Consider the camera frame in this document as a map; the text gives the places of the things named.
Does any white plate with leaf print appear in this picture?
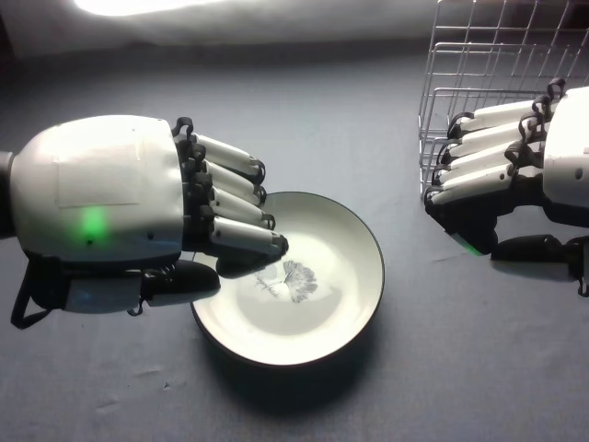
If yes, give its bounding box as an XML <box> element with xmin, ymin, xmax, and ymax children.
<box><xmin>191</xmin><ymin>191</ymin><xmax>387</xmax><ymax>369</ymax></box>

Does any white backdrop sheet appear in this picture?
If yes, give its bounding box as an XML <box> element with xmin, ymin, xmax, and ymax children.
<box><xmin>0</xmin><ymin>0</ymin><xmax>589</xmax><ymax>47</ymax></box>

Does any silver wire dish rack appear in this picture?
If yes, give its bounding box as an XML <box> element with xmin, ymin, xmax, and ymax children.
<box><xmin>417</xmin><ymin>0</ymin><xmax>589</xmax><ymax>199</ymax></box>

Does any grey table cloth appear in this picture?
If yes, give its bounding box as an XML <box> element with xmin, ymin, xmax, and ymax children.
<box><xmin>0</xmin><ymin>36</ymin><xmax>589</xmax><ymax>442</ymax></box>

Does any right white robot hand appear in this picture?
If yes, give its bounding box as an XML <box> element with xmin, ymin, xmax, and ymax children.
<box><xmin>421</xmin><ymin>77</ymin><xmax>589</xmax><ymax>298</ymax></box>

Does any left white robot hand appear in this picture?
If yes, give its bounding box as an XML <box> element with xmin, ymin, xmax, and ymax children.
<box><xmin>8</xmin><ymin>114</ymin><xmax>290</xmax><ymax>331</ymax></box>

